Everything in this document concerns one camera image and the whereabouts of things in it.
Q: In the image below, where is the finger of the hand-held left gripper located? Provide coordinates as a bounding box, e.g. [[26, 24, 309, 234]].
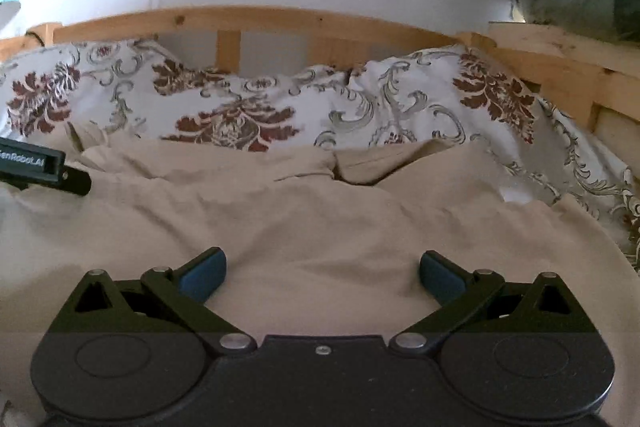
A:
[[62, 163, 93, 198]]

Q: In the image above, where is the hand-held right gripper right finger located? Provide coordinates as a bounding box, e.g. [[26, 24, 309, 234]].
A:
[[388, 250, 599, 355]]

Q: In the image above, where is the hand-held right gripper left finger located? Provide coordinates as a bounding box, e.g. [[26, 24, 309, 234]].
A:
[[49, 247, 257, 357]]

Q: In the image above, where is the beige hooded jacket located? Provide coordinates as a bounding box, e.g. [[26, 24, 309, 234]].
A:
[[0, 122, 633, 427]]

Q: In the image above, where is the floral pillow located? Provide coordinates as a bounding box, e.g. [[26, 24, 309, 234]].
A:
[[0, 38, 351, 152], [315, 46, 543, 152]]

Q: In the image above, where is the wooden bed frame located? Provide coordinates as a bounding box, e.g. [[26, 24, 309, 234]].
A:
[[0, 5, 640, 158]]

